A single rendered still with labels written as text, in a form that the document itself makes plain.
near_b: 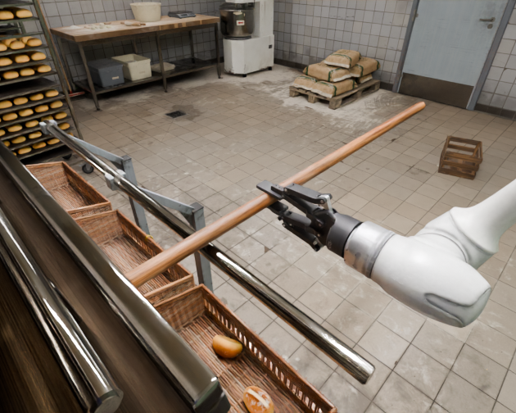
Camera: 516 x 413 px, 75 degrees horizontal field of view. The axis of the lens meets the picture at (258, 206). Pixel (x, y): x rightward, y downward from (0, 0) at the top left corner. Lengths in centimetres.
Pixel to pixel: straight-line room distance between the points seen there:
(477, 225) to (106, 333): 59
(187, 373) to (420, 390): 176
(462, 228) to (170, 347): 55
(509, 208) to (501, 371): 156
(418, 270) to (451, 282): 4
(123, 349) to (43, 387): 5
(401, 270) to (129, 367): 42
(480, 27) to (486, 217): 467
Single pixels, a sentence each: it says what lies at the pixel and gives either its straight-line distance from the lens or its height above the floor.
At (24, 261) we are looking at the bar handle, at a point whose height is 146.
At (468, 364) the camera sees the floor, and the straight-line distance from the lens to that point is 210.
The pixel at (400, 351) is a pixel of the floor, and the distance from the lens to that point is 200.
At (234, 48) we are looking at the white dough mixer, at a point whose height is 45.
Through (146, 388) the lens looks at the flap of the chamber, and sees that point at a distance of 23.
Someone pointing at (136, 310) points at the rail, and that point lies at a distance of 23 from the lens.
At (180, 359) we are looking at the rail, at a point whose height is 143.
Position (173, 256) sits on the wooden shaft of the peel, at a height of 121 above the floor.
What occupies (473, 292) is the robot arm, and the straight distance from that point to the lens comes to 56.
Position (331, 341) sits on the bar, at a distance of 52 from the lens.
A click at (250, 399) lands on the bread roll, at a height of 64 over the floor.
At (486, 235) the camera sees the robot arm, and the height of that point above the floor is 123.
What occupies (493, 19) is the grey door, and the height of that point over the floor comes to 105.
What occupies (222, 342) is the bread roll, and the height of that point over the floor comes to 65.
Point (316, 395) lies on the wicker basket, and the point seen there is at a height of 72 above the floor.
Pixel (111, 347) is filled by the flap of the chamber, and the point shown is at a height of 141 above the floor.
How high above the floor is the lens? 161
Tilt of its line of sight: 36 degrees down
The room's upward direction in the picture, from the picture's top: straight up
